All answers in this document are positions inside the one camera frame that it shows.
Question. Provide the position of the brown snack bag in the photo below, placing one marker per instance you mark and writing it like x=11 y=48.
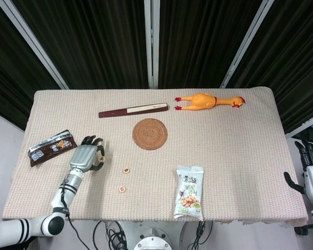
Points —
x=52 y=149

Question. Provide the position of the yellow rubber chicken toy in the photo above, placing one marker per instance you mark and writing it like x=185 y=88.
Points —
x=200 y=101

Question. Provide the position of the beige woven tablecloth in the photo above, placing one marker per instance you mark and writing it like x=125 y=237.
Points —
x=224 y=156

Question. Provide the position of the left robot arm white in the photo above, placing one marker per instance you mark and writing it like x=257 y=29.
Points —
x=74 y=182

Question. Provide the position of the bold black glyph chess piece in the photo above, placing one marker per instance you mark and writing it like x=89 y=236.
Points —
x=127 y=170

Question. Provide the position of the round woven rattan coaster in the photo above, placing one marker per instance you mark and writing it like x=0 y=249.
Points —
x=150 y=134

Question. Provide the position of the white metal frame post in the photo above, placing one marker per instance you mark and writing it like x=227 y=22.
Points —
x=246 y=44
x=151 y=39
x=34 y=41

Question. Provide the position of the grey robot torso base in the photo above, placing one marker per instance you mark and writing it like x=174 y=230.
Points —
x=151 y=231

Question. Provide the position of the white green peanut snack bag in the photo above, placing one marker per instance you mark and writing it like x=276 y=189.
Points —
x=189 y=192

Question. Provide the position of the red glyph wooden chess piece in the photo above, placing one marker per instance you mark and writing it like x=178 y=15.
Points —
x=122 y=188

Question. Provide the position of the dark red folded fan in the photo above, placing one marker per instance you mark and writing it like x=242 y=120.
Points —
x=114 y=113

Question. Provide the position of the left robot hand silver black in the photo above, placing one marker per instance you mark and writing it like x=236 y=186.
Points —
x=82 y=157

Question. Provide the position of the dark pleated curtain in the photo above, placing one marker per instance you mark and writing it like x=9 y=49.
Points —
x=94 y=39
x=203 y=39
x=5 y=65
x=297 y=65

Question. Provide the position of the white metal frame rail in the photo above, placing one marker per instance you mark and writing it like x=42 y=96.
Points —
x=298 y=127

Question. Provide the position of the black office chair base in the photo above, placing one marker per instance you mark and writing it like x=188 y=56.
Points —
x=303 y=230

